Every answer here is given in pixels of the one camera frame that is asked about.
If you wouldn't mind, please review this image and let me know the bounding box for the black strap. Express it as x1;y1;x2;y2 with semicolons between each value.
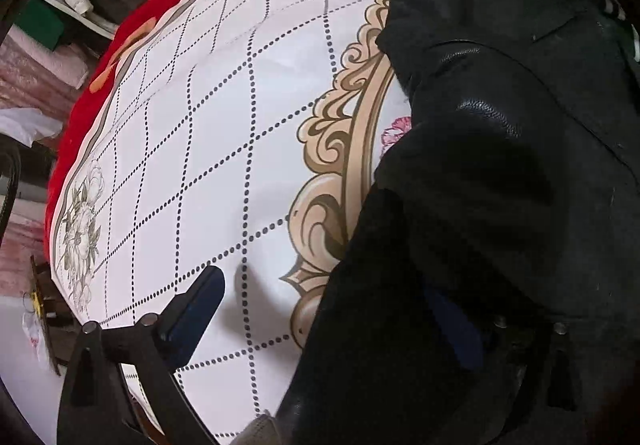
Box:
0;139;24;248

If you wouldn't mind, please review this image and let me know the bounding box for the pink fleece fabric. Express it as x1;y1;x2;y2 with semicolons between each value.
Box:
0;24;103;112

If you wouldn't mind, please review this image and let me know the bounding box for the white plastic bag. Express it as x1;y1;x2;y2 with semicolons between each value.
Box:
0;107;65;146

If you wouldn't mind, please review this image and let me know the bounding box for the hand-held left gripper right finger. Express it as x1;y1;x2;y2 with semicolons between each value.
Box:
422;277;588;445

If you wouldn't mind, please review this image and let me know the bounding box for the printed white and red bedsheet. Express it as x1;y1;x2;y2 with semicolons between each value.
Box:
44;0;481;445

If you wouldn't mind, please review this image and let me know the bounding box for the dark wooden furniture piece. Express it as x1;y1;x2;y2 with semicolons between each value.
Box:
22;254;87;377

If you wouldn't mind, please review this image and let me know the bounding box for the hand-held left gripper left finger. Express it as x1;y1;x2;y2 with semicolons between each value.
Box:
56;266;226;445

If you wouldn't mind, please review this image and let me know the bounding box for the black leather jacket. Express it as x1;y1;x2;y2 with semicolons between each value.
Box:
275;0;640;445

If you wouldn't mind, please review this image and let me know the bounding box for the green folded cloth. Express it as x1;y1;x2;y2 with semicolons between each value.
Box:
19;0;69;52

